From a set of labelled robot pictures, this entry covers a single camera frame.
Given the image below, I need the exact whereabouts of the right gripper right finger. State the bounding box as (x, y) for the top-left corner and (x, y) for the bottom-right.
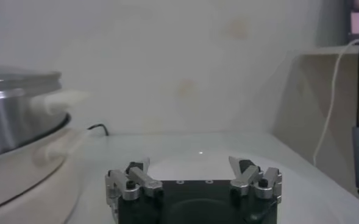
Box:
(227, 155), (283, 205)

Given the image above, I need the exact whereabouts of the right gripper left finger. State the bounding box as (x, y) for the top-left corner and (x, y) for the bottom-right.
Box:
(105, 156), (164, 211)

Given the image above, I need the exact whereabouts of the stainless steel steamer basket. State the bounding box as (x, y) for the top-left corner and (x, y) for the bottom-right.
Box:
(0, 80), (90, 159)

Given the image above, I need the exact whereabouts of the white round plate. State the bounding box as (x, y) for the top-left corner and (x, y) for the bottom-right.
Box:
(118, 150), (293, 195)

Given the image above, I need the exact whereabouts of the cream electric pot base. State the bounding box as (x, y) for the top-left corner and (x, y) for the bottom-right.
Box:
(0, 114), (90, 224)

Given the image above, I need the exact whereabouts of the black pot power cord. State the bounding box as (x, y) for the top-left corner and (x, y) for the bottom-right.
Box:
(87, 123), (110, 137)

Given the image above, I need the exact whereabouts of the white cable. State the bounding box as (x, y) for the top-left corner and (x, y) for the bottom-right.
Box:
(312, 38), (359, 167)

